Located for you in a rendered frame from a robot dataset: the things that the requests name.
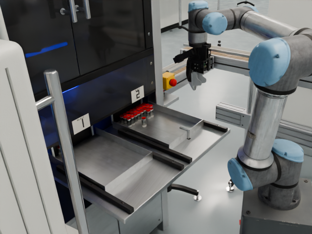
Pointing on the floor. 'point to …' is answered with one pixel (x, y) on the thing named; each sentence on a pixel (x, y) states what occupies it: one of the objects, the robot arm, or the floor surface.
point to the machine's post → (156, 23)
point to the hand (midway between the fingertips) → (192, 87)
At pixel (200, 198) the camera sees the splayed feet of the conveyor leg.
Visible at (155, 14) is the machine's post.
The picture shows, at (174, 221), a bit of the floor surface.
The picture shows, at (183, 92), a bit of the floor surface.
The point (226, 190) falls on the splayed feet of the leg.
